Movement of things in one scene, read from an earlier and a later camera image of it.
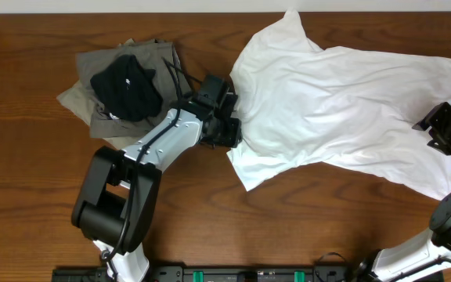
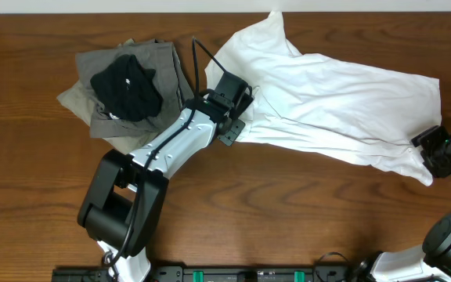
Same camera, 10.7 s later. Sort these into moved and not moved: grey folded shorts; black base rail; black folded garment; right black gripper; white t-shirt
Moved: right black gripper; white t-shirt
Not moved: grey folded shorts; black base rail; black folded garment
